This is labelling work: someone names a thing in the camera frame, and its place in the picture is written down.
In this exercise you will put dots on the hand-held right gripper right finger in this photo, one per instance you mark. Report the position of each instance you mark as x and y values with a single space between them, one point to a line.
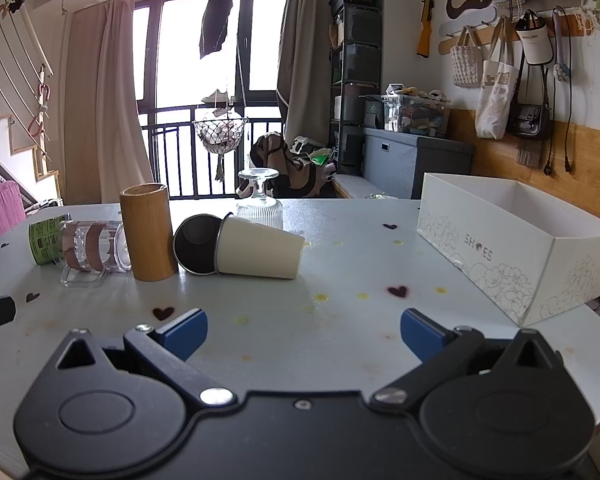
420 334

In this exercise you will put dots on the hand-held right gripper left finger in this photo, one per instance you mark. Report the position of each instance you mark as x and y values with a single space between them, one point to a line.
186 332

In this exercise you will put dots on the white paper cup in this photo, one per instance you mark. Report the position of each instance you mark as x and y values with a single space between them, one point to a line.
260 252

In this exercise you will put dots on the black shoulder bag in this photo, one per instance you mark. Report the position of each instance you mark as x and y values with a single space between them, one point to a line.
530 120

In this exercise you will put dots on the black cup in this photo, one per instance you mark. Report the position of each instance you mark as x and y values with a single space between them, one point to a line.
195 245

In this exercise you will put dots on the bamboo cup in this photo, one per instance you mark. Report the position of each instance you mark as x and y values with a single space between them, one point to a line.
147 232

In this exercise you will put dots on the green label can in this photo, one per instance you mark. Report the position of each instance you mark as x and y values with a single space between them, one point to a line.
44 241

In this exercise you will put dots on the white shoe box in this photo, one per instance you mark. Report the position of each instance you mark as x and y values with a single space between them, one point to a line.
490 252

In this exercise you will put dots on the clear mug with brown bands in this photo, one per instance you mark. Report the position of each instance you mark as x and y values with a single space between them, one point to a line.
92 252

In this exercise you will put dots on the clear ribbed glass goblet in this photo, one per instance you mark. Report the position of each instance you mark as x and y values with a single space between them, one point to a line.
260 210

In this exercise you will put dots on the white bench cushion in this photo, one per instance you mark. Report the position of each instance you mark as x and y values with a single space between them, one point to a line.
360 187

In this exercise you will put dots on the black balcony railing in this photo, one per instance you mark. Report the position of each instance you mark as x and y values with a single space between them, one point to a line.
175 160

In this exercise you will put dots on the grey storage box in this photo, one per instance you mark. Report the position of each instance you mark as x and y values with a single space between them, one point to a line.
410 160

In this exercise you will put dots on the brown fringed scarf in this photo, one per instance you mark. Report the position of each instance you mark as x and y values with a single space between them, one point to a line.
529 152

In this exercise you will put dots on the clear plastic storage bin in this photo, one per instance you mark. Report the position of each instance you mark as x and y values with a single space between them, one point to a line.
415 115

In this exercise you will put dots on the beige curtain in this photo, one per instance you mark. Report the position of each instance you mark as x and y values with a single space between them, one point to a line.
115 110

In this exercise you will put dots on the white sneaker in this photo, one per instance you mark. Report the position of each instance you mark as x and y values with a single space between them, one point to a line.
216 96

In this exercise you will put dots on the canvas tote bag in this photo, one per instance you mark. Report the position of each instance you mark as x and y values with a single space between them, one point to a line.
495 95

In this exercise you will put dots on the white stair railing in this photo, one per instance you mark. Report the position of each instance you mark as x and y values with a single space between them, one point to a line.
10 45

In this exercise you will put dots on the white knitted bag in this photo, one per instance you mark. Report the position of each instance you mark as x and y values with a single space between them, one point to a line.
466 62

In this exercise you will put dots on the black drawer shelf unit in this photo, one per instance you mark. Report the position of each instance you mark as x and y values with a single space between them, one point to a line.
357 65

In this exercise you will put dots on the grey curtain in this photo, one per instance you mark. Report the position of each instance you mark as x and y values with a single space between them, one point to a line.
305 60

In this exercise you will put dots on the white and black cap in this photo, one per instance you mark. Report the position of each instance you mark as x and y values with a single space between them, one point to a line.
536 45

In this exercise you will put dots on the orange toy rifle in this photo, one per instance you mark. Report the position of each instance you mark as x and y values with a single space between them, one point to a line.
426 20

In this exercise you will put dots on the dark hanging garment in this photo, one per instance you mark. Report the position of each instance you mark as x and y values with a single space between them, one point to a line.
216 15

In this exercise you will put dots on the wooden wall coat rack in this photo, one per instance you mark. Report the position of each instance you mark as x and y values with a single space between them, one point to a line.
575 25

